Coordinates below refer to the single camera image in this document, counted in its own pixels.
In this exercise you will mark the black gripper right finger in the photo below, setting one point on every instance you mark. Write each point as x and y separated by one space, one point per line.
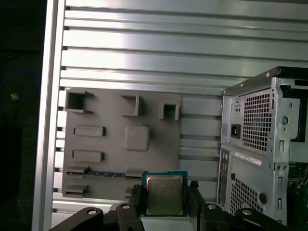
214 216

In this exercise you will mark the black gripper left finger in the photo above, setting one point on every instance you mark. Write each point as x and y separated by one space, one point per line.
125 216

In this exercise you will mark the silver CPU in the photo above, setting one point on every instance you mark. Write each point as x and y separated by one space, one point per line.
164 192

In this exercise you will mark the green RAM stick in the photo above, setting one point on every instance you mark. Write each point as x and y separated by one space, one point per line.
106 173

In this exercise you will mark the black PC case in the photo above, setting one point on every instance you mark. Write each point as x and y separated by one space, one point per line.
255 168

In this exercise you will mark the green motherboard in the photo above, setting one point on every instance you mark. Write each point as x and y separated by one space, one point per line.
298 185

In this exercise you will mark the grey parts rack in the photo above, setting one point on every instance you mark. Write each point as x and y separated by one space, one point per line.
108 115

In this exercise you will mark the grey power supply unit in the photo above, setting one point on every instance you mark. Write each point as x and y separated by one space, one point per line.
255 120

